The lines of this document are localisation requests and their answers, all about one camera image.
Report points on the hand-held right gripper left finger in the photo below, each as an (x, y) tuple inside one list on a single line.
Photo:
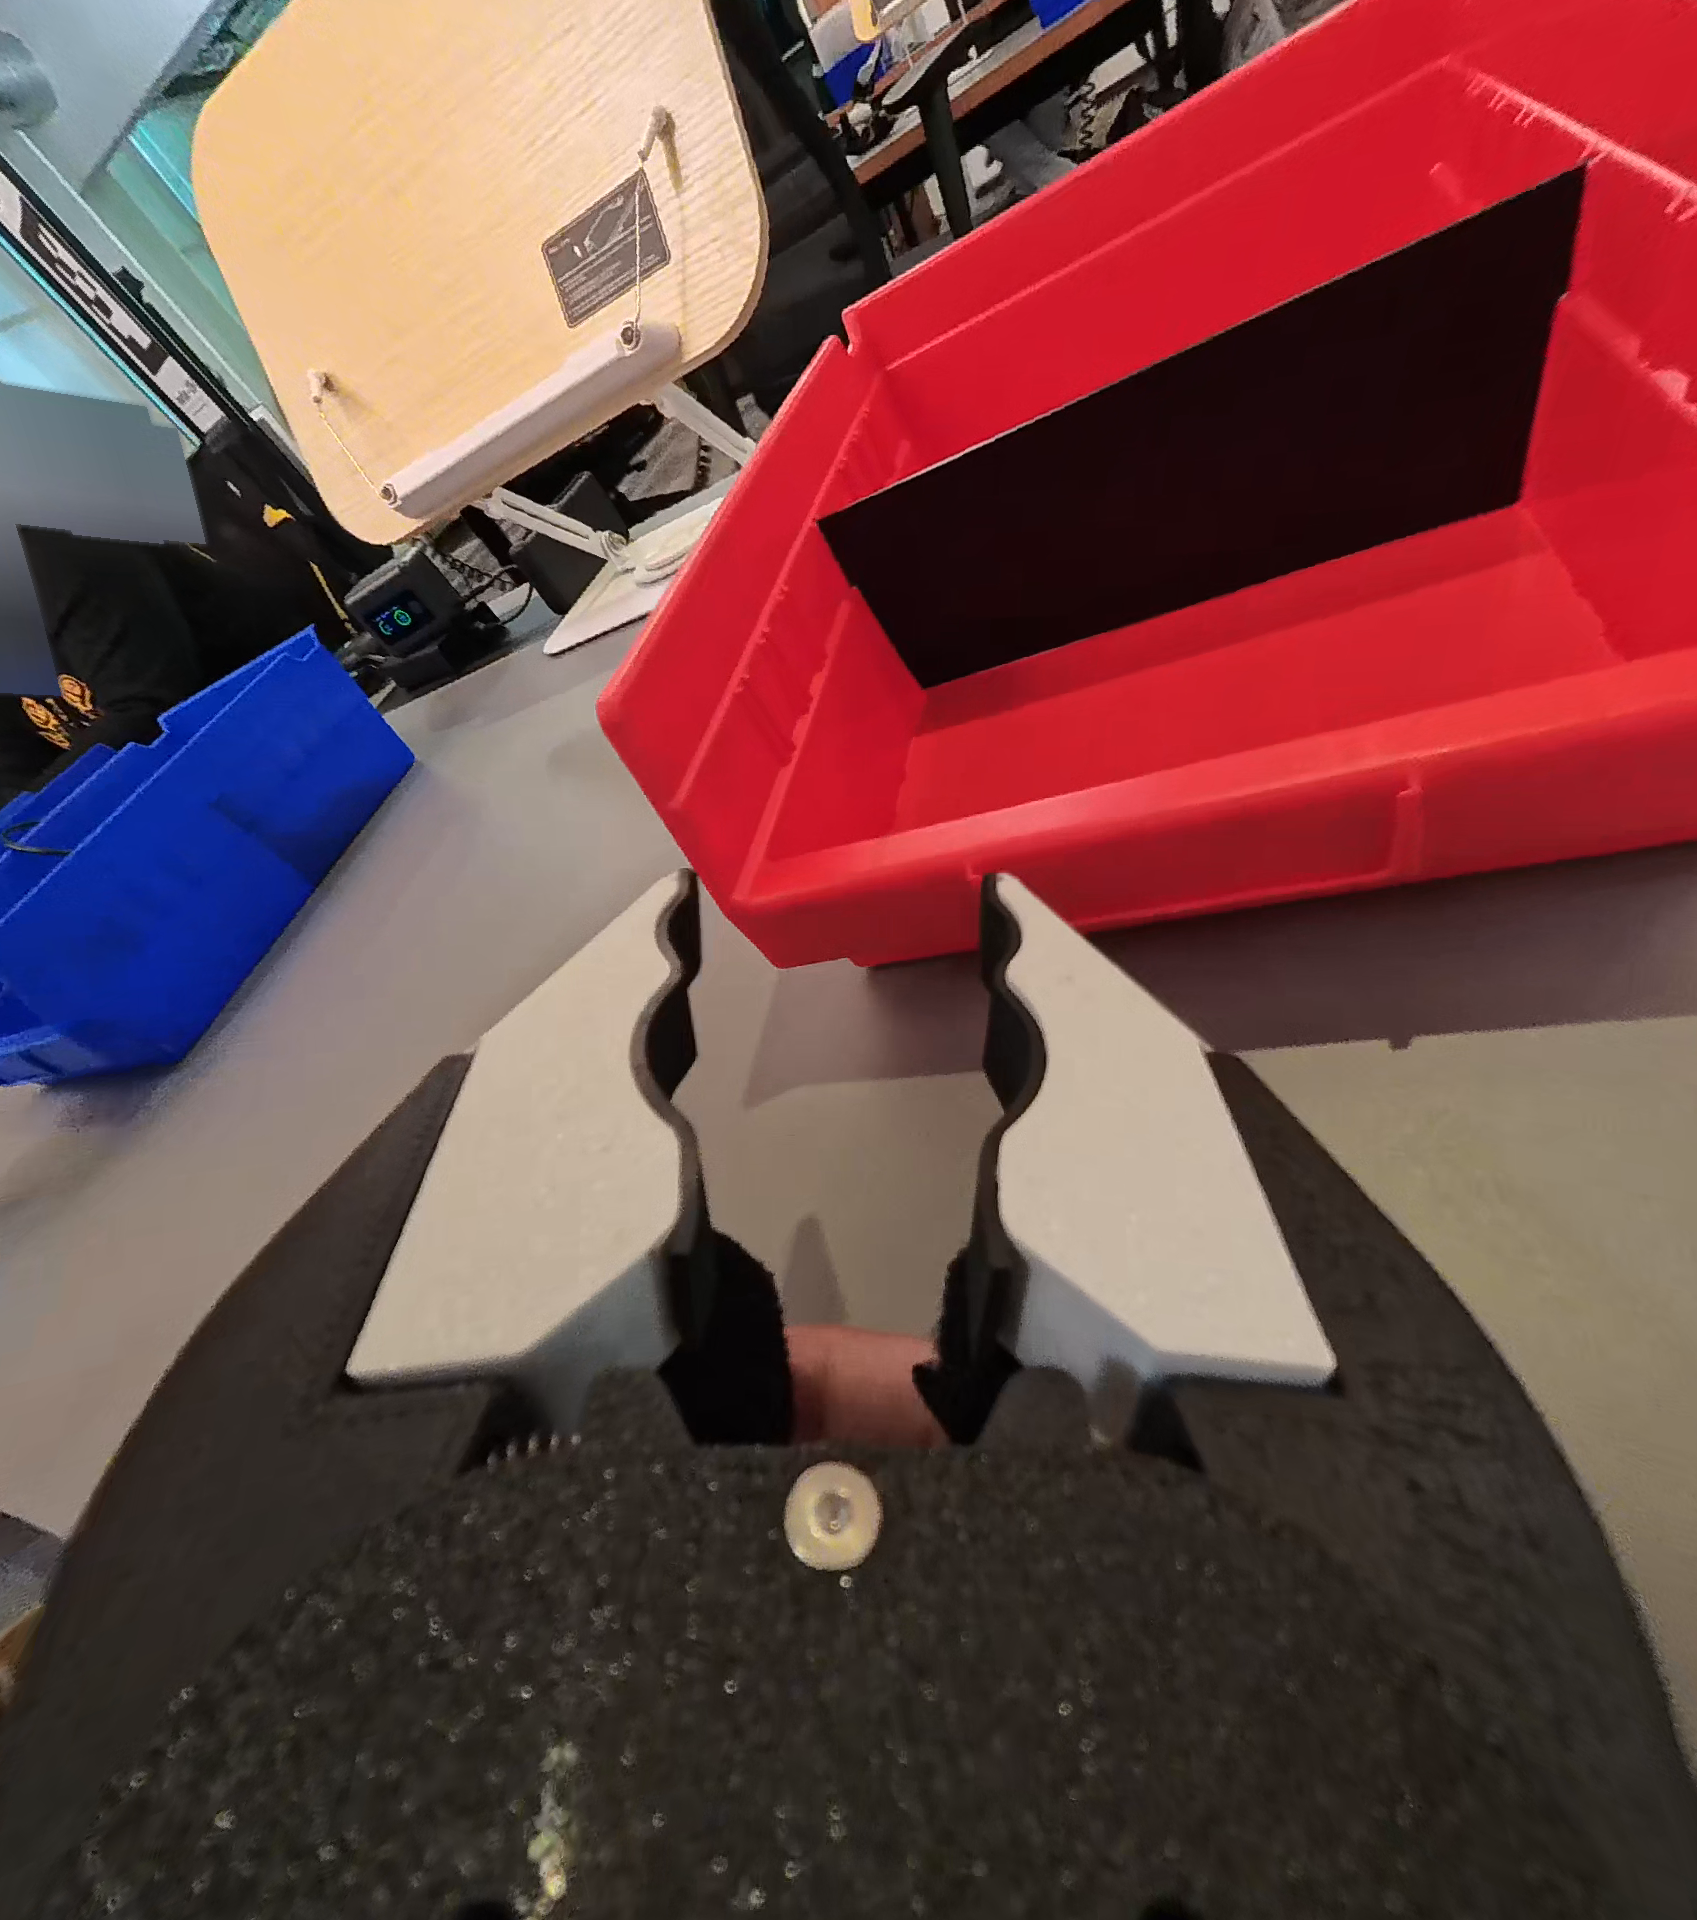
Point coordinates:
[(532, 1184)]

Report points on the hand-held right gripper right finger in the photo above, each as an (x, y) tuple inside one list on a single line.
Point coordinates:
[(1162, 1200)]

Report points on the red plastic bin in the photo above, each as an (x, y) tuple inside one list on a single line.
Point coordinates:
[(1236, 810)]

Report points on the blue plastic bin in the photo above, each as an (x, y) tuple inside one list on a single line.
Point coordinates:
[(189, 870)]

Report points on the grey desk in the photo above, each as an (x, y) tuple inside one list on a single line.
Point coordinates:
[(1463, 1200)]

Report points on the person's right hand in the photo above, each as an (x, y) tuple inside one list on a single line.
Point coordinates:
[(863, 1389)]

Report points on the black power station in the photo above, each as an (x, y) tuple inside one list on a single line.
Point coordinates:
[(413, 623)]

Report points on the black box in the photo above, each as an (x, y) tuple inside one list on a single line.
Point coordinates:
[(554, 533)]

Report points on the black bin divider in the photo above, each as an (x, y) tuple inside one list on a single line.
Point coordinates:
[(1207, 451)]

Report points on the wooden board stand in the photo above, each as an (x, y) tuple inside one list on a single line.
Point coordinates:
[(428, 225)]

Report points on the black framed tag sign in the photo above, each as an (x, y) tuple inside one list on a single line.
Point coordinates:
[(82, 270)]

